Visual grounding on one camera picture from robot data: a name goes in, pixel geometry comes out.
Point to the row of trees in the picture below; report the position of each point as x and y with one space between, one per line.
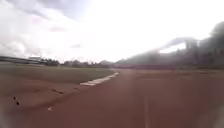
78 63

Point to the low building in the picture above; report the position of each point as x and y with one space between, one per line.
20 60

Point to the pale kerb strip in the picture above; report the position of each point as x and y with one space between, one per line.
98 80

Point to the grandstand building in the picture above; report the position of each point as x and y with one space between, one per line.
186 55

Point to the red running track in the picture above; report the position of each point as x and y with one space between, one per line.
133 100

